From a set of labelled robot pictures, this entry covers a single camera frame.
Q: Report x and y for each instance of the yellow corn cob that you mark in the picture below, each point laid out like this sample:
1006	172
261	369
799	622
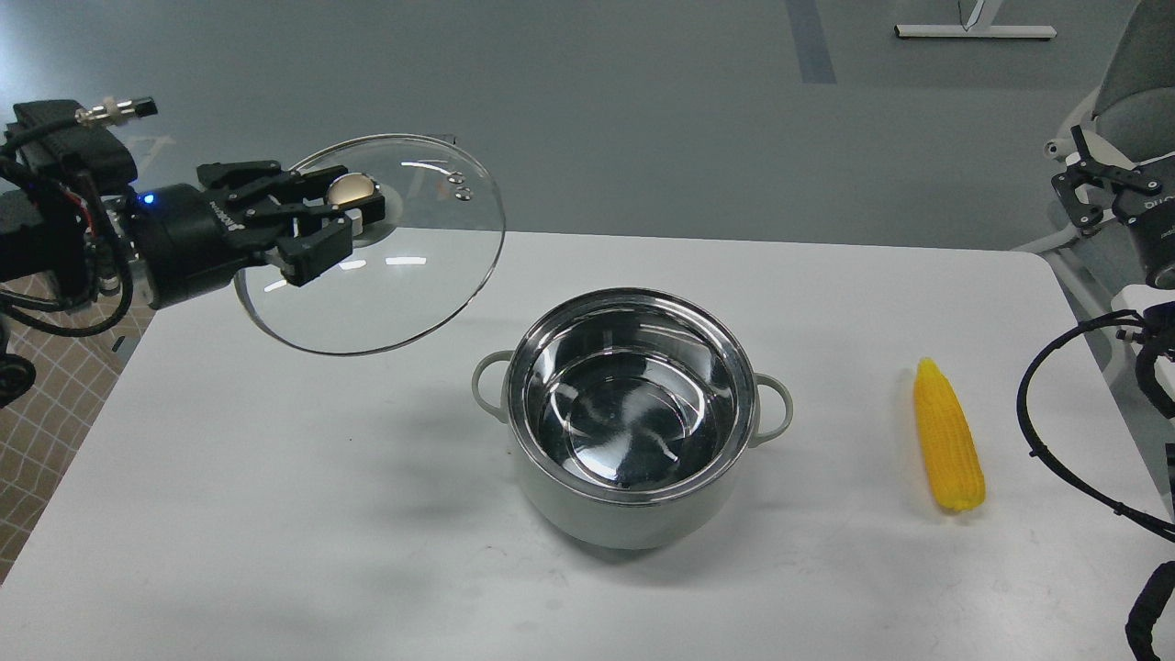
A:
950	459

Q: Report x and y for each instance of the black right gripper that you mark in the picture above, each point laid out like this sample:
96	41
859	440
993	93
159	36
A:
1101	184

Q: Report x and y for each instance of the white desk leg base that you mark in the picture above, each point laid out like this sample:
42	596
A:
978	24

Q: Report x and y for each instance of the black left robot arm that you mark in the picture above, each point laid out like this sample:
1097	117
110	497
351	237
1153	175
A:
71	214

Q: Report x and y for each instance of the grey white office chair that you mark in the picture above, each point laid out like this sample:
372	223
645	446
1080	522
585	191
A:
1131	110

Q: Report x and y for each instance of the grey steel cooking pot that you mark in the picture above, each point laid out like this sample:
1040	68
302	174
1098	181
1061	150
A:
630	410

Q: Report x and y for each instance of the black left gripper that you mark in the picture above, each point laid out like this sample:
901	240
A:
191	241

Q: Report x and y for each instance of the glass lid with gold knob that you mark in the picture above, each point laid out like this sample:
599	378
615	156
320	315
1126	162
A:
407	274

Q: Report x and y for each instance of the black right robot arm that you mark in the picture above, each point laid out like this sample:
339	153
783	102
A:
1150	330

